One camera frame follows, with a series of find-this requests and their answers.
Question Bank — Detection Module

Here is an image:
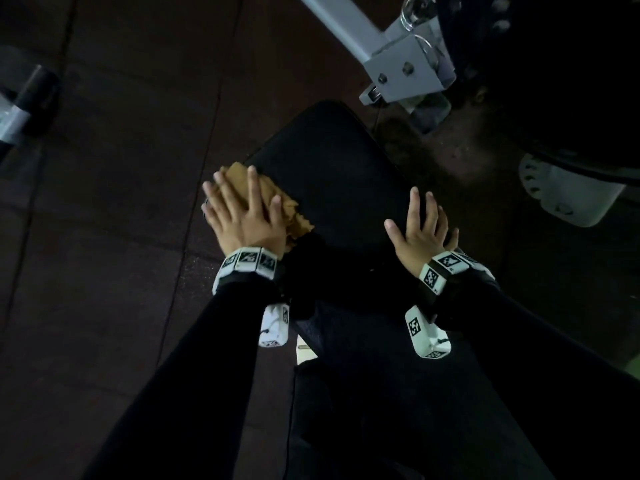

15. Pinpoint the person's left hand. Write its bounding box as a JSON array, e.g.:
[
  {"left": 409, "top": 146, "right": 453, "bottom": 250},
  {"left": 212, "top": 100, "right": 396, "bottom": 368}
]
[{"left": 201, "top": 166, "right": 287, "bottom": 258}]

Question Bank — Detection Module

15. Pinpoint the person's right hand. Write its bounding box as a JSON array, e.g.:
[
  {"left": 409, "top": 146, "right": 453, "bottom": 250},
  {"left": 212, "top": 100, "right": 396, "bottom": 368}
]
[{"left": 383, "top": 187, "right": 460, "bottom": 278}]

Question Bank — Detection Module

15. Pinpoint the brown cleaning cloth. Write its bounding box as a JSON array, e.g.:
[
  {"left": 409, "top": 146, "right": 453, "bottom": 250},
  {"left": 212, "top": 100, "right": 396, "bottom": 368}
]
[{"left": 215, "top": 162, "right": 315, "bottom": 253}]

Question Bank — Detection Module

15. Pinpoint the black bench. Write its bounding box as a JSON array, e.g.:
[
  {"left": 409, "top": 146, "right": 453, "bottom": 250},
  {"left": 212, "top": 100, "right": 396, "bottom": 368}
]
[{"left": 245, "top": 99, "right": 556, "bottom": 480}]

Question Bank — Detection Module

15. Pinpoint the person's right forearm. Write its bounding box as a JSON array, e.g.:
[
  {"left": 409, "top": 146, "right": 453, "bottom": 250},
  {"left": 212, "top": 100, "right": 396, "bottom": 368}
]
[{"left": 435, "top": 279, "right": 640, "bottom": 480}]

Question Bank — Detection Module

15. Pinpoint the person's left forearm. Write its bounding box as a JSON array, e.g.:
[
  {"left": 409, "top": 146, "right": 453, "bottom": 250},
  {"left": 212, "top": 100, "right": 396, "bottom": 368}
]
[{"left": 82, "top": 277, "right": 281, "bottom": 480}]

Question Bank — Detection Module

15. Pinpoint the white machine frame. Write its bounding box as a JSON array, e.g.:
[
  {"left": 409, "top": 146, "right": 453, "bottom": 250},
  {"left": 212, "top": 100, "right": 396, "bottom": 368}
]
[{"left": 295, "top": 0, "right": 640, "bottom": 228}]

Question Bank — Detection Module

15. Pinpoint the right marker wristband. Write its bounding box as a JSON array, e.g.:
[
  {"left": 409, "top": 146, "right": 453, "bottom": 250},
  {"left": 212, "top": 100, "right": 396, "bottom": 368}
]
[{"left": 417, "top": 249, "right": 496, "bottom": 305}]

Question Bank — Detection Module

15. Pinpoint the marker wristband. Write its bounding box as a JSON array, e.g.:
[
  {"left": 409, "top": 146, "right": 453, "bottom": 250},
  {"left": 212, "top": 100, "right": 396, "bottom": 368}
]
[
  {"left": 212, "top": 247, "right": 286, "bottom": 295},
  {"left": 417, "top": 249, "right": 496, "bottom": 305}
]

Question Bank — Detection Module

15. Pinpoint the left marker wristband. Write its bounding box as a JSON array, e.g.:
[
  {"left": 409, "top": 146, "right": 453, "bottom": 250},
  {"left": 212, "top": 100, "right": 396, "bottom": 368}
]
[{"left": 212, "top": 247, "right": 286, "bottom": 295}]

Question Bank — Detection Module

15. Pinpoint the grey black machine part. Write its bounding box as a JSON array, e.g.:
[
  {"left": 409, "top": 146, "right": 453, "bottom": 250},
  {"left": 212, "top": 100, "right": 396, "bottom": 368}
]
[{"left": 0, "top": 44, "right": 62, "bottom": 161}]

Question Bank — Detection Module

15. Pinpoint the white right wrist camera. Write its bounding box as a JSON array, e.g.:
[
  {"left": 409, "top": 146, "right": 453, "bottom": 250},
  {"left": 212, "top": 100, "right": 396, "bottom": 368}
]
[{"left": 403, "top": 305, "right": 453, "bottom": 359}]

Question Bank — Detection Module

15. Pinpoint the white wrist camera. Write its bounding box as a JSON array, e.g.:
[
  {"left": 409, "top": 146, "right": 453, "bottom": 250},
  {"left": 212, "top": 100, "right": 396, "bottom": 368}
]
[
  {"left": 403, "top": 305, "right": 453, "bottom": 359},
  {"left": 258, "top": 303, "right": 291, "bottom": 348}
]

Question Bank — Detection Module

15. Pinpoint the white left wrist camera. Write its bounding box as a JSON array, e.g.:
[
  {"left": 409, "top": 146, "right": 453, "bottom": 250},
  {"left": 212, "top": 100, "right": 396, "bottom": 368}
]
[{"left": 258, "top": 303, "right": 291, "bottom": 348}]

